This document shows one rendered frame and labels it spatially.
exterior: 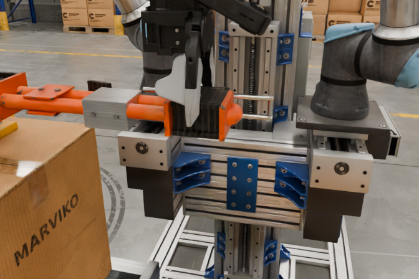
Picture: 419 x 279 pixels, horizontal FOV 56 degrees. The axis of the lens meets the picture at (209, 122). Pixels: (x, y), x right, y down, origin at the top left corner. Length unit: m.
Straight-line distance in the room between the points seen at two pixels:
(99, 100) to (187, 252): 1.34
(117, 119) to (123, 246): 1.70
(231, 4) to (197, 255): 1.46
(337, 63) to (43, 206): 0.73
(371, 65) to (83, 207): 0.71
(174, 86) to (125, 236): 1.85
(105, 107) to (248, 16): 0.24
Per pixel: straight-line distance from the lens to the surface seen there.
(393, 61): 0.95
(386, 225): 2.55
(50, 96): 0.62
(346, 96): 1.05
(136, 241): 2.27
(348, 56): 1.01
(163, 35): 0.52
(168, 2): 0.53
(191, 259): 1.81
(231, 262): 1.48
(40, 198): 0.76
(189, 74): 0.50
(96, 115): 0.59
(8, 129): 0.89
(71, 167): 0.82
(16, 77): 0.70
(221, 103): 0.53
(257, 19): 0.50
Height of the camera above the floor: 1.41
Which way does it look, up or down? 22 degrees down
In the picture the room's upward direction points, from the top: straight up
